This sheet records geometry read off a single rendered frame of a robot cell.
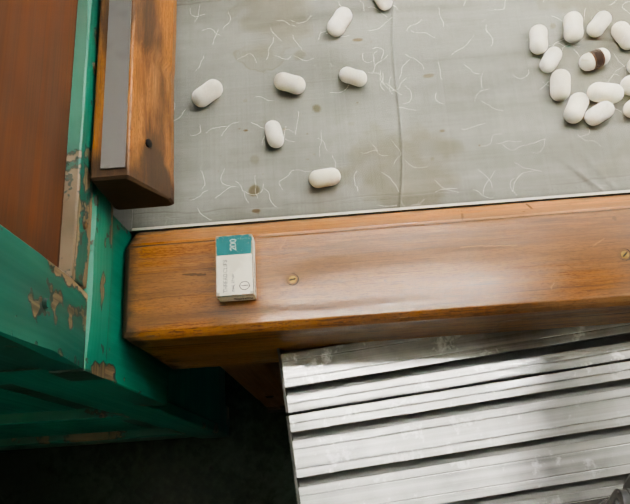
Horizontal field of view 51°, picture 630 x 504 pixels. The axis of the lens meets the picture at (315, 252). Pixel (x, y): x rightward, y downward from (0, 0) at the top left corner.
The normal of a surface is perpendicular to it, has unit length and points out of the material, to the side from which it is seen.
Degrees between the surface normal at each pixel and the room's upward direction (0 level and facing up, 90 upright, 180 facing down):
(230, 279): 0
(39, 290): 90
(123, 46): 0
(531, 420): 0
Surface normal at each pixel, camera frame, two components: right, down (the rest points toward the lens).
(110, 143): -0.05, -0.33
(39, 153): 1.00, -0.08
